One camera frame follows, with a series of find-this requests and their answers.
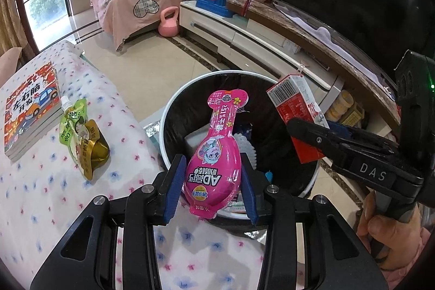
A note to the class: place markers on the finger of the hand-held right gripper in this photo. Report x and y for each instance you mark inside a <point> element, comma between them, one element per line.
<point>370,140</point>
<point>316,137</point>

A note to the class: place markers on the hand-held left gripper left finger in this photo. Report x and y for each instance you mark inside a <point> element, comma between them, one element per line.
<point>173,188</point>

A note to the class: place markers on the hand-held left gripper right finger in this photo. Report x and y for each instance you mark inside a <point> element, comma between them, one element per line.
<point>247,195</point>

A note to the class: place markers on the red carton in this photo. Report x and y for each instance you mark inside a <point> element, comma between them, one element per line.
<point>295,106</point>

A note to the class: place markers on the pink drink pouch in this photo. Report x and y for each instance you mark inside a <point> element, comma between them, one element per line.
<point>214,167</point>

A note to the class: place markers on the white ribbed foam piece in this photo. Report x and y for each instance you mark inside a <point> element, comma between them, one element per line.
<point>245,147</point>

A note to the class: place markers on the white round trash bin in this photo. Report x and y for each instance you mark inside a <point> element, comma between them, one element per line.
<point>190,99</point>

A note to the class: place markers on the person's right hand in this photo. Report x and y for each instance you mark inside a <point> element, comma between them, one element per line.
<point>380,229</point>

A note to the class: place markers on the green white wrapper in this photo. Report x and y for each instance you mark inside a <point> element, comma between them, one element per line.
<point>236,205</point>

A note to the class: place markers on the yellow toy blocks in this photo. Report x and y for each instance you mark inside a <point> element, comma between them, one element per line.
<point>340,103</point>

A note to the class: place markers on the white floral tablecloth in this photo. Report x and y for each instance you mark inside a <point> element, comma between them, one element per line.
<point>119,127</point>

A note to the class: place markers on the gold ingot-shaped packet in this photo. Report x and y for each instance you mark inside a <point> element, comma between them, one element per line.
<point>97,150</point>

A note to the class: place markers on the pink kettlebell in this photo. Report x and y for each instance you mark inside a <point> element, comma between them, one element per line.
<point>168,26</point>

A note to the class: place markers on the colourful children's books stack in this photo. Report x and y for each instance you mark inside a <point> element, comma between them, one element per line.
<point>30,106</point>

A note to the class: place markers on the yellow curtain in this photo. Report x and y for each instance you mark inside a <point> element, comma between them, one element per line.
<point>10,21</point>

